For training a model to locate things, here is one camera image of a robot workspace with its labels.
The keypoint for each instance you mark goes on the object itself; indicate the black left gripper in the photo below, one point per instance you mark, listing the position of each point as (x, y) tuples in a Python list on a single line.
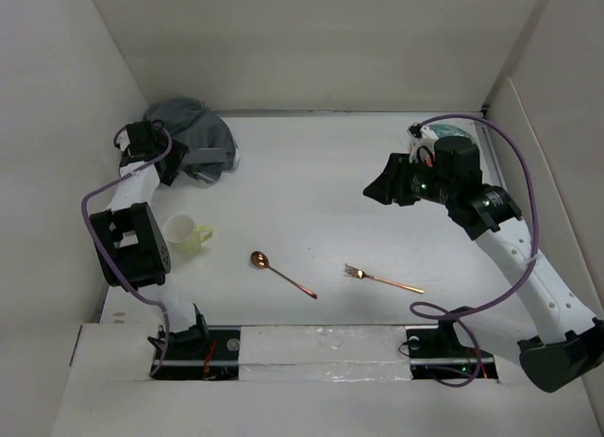
[(176, 155)]

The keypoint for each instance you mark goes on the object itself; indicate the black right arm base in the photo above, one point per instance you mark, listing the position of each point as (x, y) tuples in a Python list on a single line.
[(436, 353)]

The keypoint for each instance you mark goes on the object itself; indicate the pale yellow mug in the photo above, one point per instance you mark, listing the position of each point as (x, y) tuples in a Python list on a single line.
[(184, 235)]

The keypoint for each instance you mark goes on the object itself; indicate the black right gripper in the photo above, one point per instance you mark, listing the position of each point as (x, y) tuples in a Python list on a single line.
[(392, 181)]

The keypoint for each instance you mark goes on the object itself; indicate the copper fork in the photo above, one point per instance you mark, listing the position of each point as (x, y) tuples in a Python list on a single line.
[(361, 274)]

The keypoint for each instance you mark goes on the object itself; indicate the copper spoon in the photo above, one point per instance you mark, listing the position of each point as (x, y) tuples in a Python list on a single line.
[(261, 261)]

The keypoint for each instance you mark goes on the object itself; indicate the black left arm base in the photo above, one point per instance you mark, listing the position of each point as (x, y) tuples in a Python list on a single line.
[(216, 360)]

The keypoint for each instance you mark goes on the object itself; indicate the teal and red plate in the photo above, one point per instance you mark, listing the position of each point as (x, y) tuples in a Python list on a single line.
[(442, 130)]

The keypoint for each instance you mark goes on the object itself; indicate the grey cloth placemat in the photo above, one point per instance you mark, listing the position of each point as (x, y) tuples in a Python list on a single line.
[(212, 148)]

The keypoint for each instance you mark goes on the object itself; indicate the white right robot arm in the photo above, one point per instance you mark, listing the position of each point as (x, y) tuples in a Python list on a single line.
[(566, 339)]

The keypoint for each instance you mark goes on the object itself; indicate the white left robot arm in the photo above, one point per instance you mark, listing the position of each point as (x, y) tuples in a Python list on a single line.
[(132, 251)]

